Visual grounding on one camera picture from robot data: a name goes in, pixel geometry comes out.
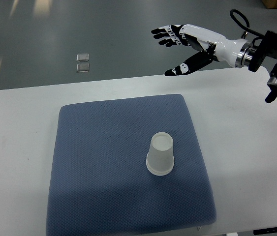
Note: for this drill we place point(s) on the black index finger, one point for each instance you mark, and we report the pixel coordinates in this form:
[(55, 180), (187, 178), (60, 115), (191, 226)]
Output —
[(171, 42)]

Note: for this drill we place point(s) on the black thumb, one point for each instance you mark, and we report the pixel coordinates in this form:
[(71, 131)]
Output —
[(192, 64)]

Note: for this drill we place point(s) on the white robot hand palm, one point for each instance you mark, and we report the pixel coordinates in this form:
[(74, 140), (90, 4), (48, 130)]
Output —
[(230, 50)]

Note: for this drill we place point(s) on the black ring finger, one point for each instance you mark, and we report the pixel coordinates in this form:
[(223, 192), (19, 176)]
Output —
[(168, 29)]

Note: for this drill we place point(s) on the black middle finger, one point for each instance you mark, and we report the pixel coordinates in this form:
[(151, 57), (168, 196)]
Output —
[(165, 36)]

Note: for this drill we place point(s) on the white paper cup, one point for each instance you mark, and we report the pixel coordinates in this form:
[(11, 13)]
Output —
[(160, 155), (158, 173)]

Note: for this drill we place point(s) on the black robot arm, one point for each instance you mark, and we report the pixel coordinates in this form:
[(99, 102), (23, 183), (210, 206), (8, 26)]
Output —
[(212, 46)]

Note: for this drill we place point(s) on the wooden box corner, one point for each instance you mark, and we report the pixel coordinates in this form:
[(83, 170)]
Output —
[(269, 4)]

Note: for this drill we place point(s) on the upper metal floor plate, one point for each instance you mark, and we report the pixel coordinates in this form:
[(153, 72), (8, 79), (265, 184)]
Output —
[(82, 57)]

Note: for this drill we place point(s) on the metal floor plate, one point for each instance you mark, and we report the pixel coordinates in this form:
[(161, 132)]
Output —
[(82, 57), (83, 67)]

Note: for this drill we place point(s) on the lower metal floor plate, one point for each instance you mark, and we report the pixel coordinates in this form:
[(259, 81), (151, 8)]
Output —
[(83, 67)]

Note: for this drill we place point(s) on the white paper cup on cushion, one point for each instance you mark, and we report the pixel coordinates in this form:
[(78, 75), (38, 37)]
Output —
[(158, 173)]

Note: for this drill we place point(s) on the blue quilted cushion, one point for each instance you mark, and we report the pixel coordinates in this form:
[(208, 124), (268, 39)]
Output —
[(100, 184)]

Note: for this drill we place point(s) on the black table control panel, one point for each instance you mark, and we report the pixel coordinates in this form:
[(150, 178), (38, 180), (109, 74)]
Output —
[(265, 231)]

